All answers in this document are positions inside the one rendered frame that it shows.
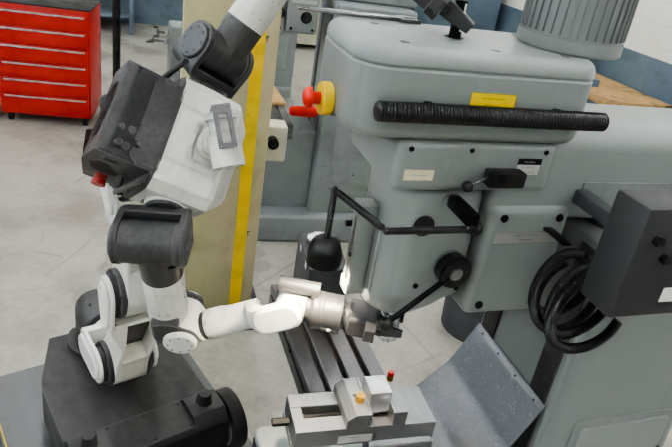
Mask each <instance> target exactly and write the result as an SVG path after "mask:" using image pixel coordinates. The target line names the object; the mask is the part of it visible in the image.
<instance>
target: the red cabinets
mask: <svg viewBox="0 0 672 447"><path fill-rule="evenodd" d="M100 2H101V1H100V0H0V101H1V110H2V112H8V118H9V119H12V120H14V118H15V113H23V114H35V115H47V116H59V117H70V118H82V119H83V125H85V126H87V125H88V119H92V117H93V115H94V114H95V112H96V110H97V108H98V107H99V98H100V97H101V15H100Z"/></svg>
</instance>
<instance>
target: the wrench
mask: <svg viewBox="0 0 672 447"><path fill-rule="evenodd" d="M296 8H297V9H298V10H302V11H311V12H320V13H329V14H338V15H347V16H356V17H365V18H374V19H383V20H392V21H400V22H403V23H410V24H419V25H421V20H415V19H416V18H415V17H410V16H400V15H395V16H393V15H384V14H377V13H366V12H357V11H349V10H340V9H331V8H322V7H313V6H304V5H296Z"/></svg>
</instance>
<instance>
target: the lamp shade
mask: <svg viewBox="0 0 672 447"><path fill-rule="evenodd" d="M341 259H342V248H341V242H340V240H339V239H338V238H336V237H335V236H333V235H332V234H331V236H330V237H325V236H324V233H322V234H318V235H315V236H314V237H313V238H312V240H311V242H310V244H309V245H308V247H307V254H306V263H307V265H308V266H310V267H311V268H313V269H315V270H318V271H323V272H330V271H335V270H337V269H338V268H339V267H340V264H341Z"/></svg>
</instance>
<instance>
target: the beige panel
mask: <svg viewBox="0 0 672 447"><path fill-rule="evenodd" d="M234 2H235V0H183V21H182V34H183V32H184V31H185V30H186V29H187V27H188V26H189V25H191V24H192V23H193V22H195V21H197V20H205V21H207V22H208V23H210V24H211V25H212V26H213V27H214V28H215V29H216V30H217V29H218V27H219V26H220V24H221V21H222V19H223V18H224V16H225V15H226V14H227V12H228V11H229V9H230V8H231V6H232V5H233V3H234ZM281 14H282V8H281V10H280V11H279V12H278V14H277V15H276V17H275V18H274V20H273V21H272V22H271V24H270V25H269V27H268V28H267V30H266V31H265V32H264V34H263V35H262V37H261V38H260V40H259V41H258V42H257V44H256V45H255V47H254V48H253V50H252V51H251V52H252V54H253V57H254V67H253V70H252V73H251V75H250V76H249V78H248V79H247V80H246V82H245V83H244V84H243V85H242V87H241V88H240V89H239V90H238V92H237V93H236V94H235V95H234V97H233V98H232V99H230V100H232V101H233V102H235V103H237V104H239V105H240V106H241V109H242V115H243V121H244V127H245V133H246V134H245V138H244V141H243V144H242V146H243V152H244V157H245V163H246V165H243V166H240V167H235V169H234V172H233V175H232V178H231V181H230V185H229V188H228V191H227V194H226V197H225V199H224V201H223V202H222V204H221V205H219V206H217V207H215V208H213V209H211V210H209V211H207V212H205V213H203V214H201V215H199V216H197V217H194V218H192V219H193V237H194V243H193V246H192V250H191V254H190V257H189V261H188V264H187V265H186V266H185V267H184V275H185V284H186V290H189V291H193V292H196V293H198V294H199V295H200V296H201V297H202V298H203V300H204V305H205V306H206V307H207V308H208V309H209V308H213V307H217V306H223V305H231V304H235V303H239V302H243V301H247V300H251V299H255V298H256V294H255V291H254V288H253V285H252V283H253V273H254V264H255V255H256V246H257V236H258V227H259V218H260V209H261V199H262V190H263V181H264V172H265V162H266V153H267V144H268V134H269V125H270V116H271V107H272V97H273V88H274V79H275V70H276V60H277V51H278V42H279V32H280V23H281Z"/></svg>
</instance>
